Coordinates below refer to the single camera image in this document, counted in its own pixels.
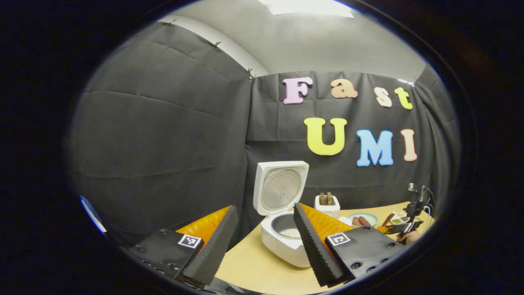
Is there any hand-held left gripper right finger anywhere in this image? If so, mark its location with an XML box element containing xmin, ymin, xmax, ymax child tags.
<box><xmin>293</xmin><ymin>203</ymin><xmax>406</xmax><ymax>287</ymax></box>

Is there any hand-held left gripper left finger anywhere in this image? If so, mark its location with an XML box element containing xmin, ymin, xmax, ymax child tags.
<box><xmin>129</xmin><ymin>205</ymin><xmax>239</xmax><ymax>286</ymax></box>

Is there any white rice cooker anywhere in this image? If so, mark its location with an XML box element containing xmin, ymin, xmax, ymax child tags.
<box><xmin>253</xmin><ymin>161</ymin><xmax>312</xmax><ymax>268</ymax></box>

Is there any pale green plate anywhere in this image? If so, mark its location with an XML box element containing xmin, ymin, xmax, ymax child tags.
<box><xmin>347</xmin><ymin>212</ymin><xmax>379</xmax><ymax>228</ymax></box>

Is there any white toaster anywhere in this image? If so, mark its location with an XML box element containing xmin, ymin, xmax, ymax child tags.
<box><xmin>314</xmin><ymin>192</ymin><xmax>341</xmax><ymax>218</ymax></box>

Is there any blue white flat object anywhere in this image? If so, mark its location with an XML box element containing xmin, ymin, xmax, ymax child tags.
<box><xmin>79</xmin><ymin>195</ymin><xmax>108</xmax><ymax>234</ymax></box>

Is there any ceiling light panel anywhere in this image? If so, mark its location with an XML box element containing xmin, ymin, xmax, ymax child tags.
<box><xmin>258</xmin><ymin>0</ymin><xmax>355</xmax><ymax>19</ymax></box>

